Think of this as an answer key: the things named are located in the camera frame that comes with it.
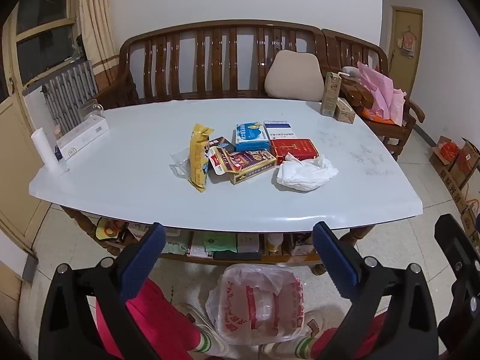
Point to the orange seat cushion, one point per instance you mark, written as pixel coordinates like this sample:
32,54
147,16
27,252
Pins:
378,117

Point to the yellow snack packet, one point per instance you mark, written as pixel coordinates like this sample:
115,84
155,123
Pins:
198,157

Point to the purple yellow box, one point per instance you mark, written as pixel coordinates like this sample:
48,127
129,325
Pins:
251,163

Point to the long white box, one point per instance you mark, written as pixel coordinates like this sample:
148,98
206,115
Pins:
80,137

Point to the white medicine box blue stripe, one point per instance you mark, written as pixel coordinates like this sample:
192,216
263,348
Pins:
279,130

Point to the blue white cartoon medicine box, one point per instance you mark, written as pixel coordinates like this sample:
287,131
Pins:
251,135

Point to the clear plastic storage box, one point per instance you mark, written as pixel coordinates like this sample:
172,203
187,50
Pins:
302,249

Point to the person's white shoe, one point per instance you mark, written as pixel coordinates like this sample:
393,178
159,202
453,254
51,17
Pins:
191,315
313,322

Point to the wooden slatted sofa bench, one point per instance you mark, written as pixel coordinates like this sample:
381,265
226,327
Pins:
225,25

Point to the clear plastic wrapper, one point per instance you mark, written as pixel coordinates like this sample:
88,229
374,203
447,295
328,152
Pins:
182,163

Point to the wooden armchair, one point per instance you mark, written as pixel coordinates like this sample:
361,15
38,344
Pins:
397,131

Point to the pink plastic bag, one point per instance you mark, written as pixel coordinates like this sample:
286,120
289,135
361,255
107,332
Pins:
382,90

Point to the light green wipes packet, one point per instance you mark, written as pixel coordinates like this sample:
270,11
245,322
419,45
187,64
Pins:
176,243

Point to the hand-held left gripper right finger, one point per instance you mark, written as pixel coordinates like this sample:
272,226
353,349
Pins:
333,258

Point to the yellow orange packet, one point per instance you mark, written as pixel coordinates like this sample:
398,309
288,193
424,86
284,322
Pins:
108,229

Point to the black flat box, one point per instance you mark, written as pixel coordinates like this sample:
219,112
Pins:
236,255

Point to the window with beige frame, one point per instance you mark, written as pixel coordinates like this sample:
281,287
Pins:
41,52

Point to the grey radiator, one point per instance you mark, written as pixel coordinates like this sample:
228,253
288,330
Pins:
67,93

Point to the white pill bottle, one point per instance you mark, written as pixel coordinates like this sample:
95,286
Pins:
274,245

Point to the red box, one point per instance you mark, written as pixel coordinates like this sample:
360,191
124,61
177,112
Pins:
294,148

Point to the person's right leg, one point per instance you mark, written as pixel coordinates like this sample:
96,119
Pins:
337,341

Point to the beige patterned curtain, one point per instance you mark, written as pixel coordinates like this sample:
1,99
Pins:
95,18

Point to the small beige carton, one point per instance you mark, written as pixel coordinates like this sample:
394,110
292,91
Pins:
344,112

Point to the red white foil packet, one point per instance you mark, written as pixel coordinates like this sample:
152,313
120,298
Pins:
225,161

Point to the grey rolled cloth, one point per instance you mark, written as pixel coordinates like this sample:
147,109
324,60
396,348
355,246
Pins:
350,72

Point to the white paper roll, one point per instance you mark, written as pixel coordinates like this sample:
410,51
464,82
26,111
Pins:
45,150

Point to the beige back cushion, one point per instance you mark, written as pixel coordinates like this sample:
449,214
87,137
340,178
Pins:
294,75

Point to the beige door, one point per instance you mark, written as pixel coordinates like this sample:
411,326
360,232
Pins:
397,67

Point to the tall green white milk carton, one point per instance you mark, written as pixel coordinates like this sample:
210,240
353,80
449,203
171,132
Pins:
330,97

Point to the small black box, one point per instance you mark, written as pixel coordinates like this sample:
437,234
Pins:
221,143

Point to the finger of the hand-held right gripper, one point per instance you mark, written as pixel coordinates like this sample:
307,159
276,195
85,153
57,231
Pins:
468,270

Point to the small dark blue item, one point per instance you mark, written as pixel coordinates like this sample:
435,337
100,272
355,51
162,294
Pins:
58,153

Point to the person's left white shoe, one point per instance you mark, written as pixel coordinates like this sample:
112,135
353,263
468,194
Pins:
191,315

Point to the white red printed plastic bag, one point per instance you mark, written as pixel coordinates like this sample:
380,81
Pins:
255,307

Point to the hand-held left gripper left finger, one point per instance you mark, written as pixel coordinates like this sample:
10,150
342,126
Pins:
144,255

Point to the person's right white shoe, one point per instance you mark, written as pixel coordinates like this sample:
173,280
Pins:
313,322

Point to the row of cardboard boxes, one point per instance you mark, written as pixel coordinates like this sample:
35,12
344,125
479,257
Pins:
459,180

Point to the hanging door ornament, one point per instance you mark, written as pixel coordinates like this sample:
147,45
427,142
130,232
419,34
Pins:
408,43

